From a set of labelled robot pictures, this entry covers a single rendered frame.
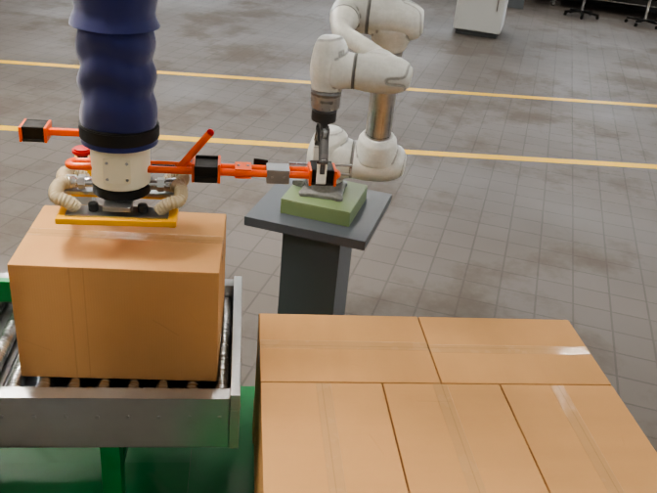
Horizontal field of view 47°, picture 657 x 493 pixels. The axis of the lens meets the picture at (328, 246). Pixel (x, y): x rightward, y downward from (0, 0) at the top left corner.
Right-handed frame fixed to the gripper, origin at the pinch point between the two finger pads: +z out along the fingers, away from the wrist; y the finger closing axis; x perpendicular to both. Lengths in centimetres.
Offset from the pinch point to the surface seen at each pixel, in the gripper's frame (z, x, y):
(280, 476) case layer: 65, -11, 62
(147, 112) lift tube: -18, -51, 7
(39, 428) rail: 71, -81, 36
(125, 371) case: 61, -57, 21
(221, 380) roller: 64, -28, 21
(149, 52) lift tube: -35, -50, 6
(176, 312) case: 38, -42, 22
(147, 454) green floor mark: 119, -55, -3
